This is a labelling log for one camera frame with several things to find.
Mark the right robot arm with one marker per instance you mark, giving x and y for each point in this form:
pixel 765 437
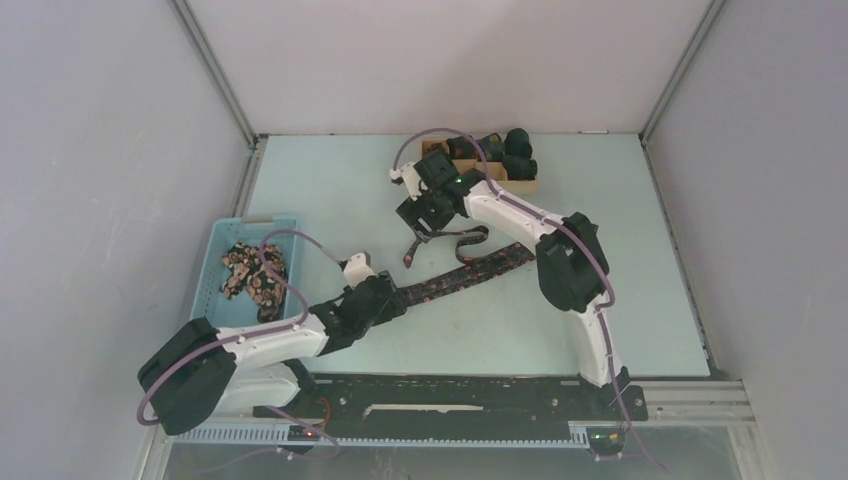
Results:
pixel 571 267

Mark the white cable duct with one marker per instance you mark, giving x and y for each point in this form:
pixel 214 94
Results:
pixel 282 434

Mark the light blue plastic basket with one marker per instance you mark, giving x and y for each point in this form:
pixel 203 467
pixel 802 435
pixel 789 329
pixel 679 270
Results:
pixel 242 311

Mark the beige floral tie in basket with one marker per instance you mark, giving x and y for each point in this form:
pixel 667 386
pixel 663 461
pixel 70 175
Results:
pixel 247 273

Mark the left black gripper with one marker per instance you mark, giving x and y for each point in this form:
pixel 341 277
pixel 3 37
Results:
pixel 395 305

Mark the dark green rolled tie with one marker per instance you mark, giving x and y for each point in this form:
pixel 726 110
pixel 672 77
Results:
pixel 517 143
pixel 519 168

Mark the dark floral rose tie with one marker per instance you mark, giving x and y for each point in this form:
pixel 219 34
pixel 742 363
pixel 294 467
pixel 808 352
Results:
pixel 474 270

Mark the wooden compartment box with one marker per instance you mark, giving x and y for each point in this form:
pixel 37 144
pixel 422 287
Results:
pixel 499 173

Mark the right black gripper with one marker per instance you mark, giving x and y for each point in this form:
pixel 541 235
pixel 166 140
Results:
pixel 413 211

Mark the blue patterned rolled tie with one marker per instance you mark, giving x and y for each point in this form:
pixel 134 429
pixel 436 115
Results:
pixel 492 146

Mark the aluminium frame rail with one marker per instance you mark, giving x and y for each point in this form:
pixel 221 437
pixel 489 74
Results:
pixel 686 403

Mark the black orange rolled tie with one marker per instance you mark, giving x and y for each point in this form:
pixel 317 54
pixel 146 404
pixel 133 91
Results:
pixel 461 147

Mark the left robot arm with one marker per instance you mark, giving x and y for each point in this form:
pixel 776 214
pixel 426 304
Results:
pixel 203 370

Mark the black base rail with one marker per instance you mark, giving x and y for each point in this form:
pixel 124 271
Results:
pixel 482 409

